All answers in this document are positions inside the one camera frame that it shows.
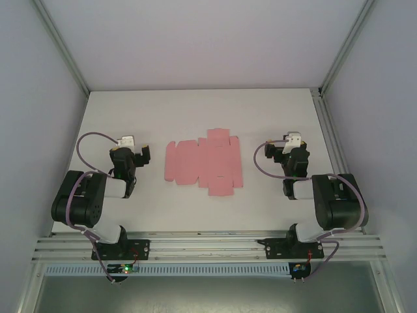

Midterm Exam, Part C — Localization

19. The aluminium mounting rail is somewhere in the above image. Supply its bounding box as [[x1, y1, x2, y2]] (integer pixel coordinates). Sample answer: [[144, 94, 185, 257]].
[[31, 230, 387, 263]]

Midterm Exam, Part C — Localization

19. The aluminium frame post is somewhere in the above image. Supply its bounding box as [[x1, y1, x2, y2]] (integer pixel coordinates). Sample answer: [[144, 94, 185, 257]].
[[32, 0, 91, 95], [318, 0, 375, 95]]

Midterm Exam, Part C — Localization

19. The aluminium frame leg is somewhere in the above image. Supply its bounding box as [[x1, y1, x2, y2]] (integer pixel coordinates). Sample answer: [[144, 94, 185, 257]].
[[371, 260, 400, 313], [18, 260, 45, 313]]

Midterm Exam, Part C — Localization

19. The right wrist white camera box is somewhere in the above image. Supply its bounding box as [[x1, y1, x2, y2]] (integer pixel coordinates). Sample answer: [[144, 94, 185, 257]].
[[281, 130, 301, 155]]

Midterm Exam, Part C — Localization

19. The white slotted cable duct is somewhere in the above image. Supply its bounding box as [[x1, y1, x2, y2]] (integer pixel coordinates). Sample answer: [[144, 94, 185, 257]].
[[44, 263, 291, 277]]

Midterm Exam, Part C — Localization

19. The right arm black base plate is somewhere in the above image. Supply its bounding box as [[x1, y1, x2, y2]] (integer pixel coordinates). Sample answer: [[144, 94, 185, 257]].
[[257, 237, 325, 261]]

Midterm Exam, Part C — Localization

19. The pink paper box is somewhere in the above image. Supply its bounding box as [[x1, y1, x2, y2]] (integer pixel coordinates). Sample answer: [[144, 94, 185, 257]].
[[164, 128, 244, 198]]

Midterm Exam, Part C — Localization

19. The aluminium table side rail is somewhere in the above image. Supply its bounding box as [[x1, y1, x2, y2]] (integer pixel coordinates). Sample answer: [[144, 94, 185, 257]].
[[311, 87, 364, 234]]

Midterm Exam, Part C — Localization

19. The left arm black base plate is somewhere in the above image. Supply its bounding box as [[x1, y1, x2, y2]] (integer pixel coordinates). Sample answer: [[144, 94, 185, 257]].
[[91, 239, 151, 261]]

